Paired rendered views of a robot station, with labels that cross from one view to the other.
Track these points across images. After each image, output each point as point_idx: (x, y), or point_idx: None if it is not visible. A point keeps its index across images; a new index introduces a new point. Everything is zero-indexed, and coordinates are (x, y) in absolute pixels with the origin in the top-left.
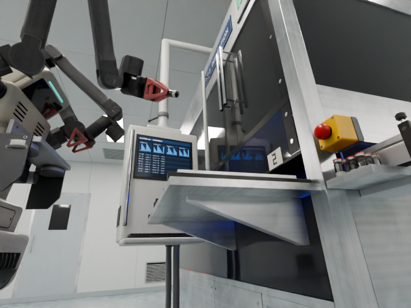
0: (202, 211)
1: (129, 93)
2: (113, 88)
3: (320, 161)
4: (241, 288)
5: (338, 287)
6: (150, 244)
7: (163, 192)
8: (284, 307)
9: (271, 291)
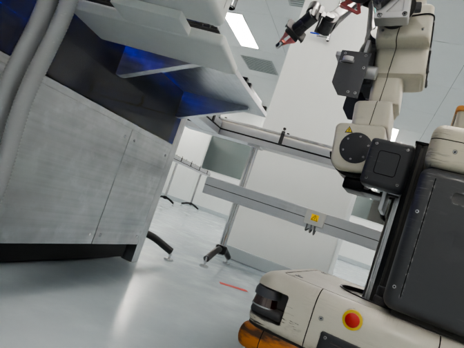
0: (209, 83)
1: (308, 26)
2: (319, 33)
3: None
4: (107, 117)
5: (177, 139)
6: (191, 62)
7: (262, 109)
8: (148, 142)
9: (143, 130)
